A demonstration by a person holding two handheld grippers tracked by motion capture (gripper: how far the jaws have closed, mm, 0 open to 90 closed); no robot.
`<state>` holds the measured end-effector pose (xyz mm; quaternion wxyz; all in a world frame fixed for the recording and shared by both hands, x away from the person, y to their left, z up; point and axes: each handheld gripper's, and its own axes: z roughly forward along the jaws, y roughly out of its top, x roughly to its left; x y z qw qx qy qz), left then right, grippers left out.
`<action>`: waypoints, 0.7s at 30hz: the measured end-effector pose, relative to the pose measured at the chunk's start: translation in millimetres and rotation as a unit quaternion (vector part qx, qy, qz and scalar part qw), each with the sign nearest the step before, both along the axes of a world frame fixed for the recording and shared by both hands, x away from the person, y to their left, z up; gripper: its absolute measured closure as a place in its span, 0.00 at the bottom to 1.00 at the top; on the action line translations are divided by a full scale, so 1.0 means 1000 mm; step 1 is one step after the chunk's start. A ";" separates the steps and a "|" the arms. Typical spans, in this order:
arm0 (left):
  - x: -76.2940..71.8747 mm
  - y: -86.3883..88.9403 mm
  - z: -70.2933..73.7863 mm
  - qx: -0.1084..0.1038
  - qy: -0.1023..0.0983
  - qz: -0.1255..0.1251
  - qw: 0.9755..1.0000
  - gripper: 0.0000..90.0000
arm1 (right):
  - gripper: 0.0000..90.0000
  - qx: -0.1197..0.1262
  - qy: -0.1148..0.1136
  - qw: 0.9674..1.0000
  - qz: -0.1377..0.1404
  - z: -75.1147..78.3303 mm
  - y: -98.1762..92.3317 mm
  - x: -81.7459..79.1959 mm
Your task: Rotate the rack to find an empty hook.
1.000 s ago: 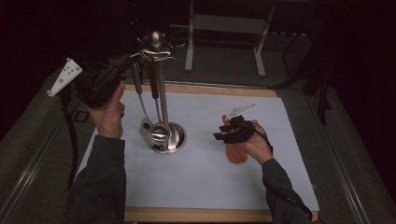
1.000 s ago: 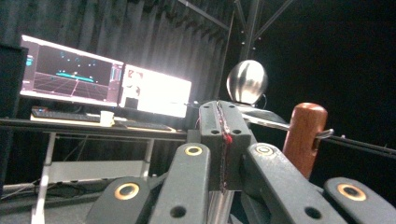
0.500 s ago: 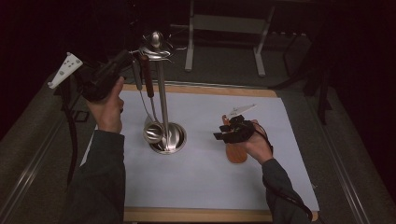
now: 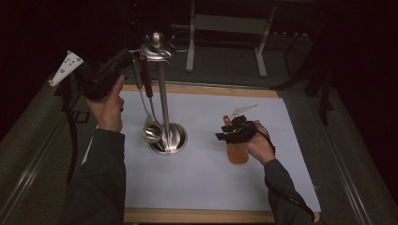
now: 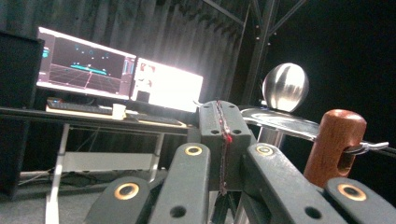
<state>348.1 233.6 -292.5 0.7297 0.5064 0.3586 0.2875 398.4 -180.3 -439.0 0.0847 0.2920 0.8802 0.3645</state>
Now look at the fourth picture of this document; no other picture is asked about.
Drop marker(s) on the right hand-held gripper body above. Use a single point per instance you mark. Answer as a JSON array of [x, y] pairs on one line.
[[242, 132]]

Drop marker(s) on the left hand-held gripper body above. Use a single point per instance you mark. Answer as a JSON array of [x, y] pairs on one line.
[[97, 82]]

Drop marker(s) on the wooden rice paddle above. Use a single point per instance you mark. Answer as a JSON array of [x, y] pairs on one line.
[[237, 154]]

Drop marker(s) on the steel utensil rack stand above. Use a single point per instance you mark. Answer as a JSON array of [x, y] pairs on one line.
[[163, 103]]

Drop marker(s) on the person's right hand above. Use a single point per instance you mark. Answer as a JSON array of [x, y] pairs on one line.
[[261, 146]]

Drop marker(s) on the person's left hand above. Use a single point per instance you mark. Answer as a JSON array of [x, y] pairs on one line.
[[108, 112]]

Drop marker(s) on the white table sheet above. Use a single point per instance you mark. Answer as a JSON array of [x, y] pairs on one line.
[[194, 181]]

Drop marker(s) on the white metal desk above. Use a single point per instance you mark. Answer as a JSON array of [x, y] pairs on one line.
[[230, 24]]

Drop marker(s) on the small black floor bracket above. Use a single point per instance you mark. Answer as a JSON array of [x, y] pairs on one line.
[[82, 116]]

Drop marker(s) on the metal floor rail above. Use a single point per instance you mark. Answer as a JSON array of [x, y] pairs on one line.
[[347, 175], [31, 168]]

